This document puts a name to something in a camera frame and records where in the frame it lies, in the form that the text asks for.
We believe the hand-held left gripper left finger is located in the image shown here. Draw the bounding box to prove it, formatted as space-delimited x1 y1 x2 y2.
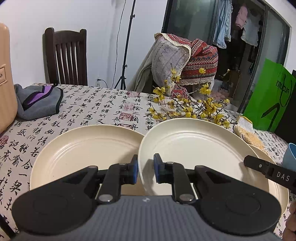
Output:
61 154 139 205

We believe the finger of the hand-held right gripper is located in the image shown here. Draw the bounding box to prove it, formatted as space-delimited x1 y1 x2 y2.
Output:
243 155 269 177

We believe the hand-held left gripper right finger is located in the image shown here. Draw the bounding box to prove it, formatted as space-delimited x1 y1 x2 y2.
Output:
153 153 232 205

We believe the cream ribbed plate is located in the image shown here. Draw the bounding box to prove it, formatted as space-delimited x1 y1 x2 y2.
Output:
30 125 145 196
248 144 289 218
138 118 270 196

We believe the blue bowl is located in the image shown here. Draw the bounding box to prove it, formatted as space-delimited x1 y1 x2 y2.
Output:
282 143 296 172

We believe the person's right hand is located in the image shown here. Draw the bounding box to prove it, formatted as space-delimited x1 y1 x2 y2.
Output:
283 201 296 241

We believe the white yellow knitted glove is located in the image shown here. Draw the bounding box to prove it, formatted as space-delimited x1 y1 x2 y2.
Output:
233 116 270 153

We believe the black paper bag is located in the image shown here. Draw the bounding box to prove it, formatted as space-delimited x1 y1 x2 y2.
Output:
274 111 296 144

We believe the green paper bag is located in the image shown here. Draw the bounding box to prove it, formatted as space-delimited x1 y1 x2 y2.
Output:
243 58 296 132

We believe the yellow blossom branch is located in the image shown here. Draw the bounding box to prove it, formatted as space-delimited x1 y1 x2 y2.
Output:
148 67 232 129

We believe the beige chair cover cloth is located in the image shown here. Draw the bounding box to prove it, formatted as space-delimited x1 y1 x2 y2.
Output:
128 42 160 93

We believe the quilted lace-trimmed pillow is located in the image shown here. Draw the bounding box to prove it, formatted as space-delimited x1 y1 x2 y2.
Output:
151 33 192 90

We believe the black studio light stand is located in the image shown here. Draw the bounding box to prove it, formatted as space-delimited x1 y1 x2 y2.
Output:
113 0 137 90

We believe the red patterned woven blanket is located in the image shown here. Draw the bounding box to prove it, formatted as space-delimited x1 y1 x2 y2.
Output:
180 39 219 86

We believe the grey purple cloth pouch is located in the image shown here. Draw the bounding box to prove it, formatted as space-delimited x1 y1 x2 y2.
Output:
14 83 63 120

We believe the dark wooden chair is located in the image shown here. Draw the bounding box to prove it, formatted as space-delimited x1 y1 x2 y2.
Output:
43 27 88 86

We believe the hanging white garment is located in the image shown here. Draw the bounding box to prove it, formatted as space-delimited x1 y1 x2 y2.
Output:
240 11 259 47

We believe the hanging light blue shirt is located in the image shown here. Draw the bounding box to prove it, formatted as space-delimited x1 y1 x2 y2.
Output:
213 0 233 49

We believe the hanging pink garment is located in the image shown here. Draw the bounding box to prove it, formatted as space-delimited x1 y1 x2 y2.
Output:
235 6 248 29

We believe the black framed glass door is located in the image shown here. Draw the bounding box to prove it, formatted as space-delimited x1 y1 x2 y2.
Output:
162 0 292 114

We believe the beige pink small suitcase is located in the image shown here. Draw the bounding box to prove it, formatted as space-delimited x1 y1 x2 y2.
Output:
0 23 18 135

